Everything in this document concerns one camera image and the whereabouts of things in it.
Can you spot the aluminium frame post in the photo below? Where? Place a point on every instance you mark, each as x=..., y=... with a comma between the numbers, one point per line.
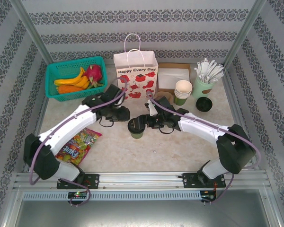
x=32, y=30
x=245, y=30

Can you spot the brown cardboard napkin box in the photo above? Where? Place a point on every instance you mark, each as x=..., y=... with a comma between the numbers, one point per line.
x=165, y=91

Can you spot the black plastic cup lid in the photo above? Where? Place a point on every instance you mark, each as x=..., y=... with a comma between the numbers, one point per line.
x=204, y=104
x=132, y=127

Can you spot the mint green holder cup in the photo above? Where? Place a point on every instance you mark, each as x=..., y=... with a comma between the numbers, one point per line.
x=201, y=88

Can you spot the aluminium mounting rail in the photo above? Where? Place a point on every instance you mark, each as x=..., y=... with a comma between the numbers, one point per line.
x=139, y=179

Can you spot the single green paper cup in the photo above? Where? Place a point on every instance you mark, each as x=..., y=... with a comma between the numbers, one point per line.
x=136, y=135

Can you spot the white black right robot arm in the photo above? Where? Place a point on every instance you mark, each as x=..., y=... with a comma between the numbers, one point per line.
x=203, y=127

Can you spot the white red-printed paper gift bag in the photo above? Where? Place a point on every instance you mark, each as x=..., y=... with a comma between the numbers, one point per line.
x=142, y=80

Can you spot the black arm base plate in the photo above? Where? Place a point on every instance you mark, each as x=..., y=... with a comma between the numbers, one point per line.
x=190, y=180
x=92, y=180

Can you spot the small circuit board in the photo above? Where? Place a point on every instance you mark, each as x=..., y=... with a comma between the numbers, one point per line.
x=77, y=194
x=207, y=197

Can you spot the yellow banana bunch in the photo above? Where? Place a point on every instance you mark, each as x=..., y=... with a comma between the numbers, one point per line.
x=73, y=81

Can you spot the brown pulp cup carrier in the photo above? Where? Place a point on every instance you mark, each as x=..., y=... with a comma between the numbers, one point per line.
x=162, y=95

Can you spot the stacked green paper cups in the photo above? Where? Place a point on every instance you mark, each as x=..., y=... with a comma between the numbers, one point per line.
x=180, y=100

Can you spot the white paper-wrapped straws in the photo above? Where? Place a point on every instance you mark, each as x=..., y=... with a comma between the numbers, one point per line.
x=209, y=71

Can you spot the colourful fruit candy bag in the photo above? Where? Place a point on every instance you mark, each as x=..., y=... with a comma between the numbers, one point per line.
x=85, y=142

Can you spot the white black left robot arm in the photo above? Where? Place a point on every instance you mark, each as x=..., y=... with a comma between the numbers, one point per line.
x=68, y=125

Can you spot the white napkin stack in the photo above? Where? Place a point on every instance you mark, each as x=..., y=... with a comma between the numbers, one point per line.
x=170, y=76

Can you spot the pink dragon fruit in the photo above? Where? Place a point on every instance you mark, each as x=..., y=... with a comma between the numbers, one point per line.
x=94, y=72

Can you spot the orange fruit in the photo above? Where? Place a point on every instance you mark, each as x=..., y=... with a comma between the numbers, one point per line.
x=68, y=89

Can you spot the teal plastic basket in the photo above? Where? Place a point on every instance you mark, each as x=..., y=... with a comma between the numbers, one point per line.
x=61, y=68

